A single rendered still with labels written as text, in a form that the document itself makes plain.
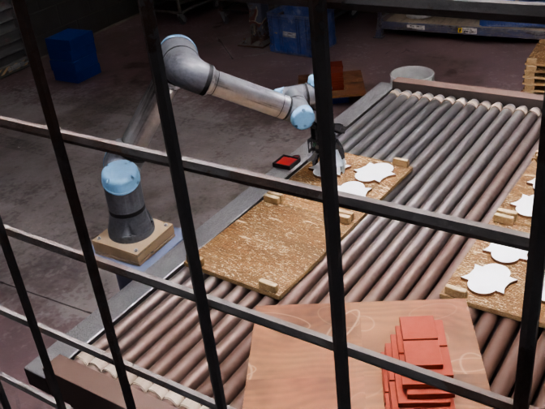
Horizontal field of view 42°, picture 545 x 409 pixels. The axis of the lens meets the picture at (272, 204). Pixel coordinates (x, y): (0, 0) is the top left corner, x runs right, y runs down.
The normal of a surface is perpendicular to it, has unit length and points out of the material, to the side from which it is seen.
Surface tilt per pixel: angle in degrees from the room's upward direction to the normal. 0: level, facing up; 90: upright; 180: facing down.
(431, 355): 0
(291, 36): 90
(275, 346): 0
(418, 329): 0
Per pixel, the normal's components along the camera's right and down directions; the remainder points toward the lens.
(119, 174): -0.04, -0.77
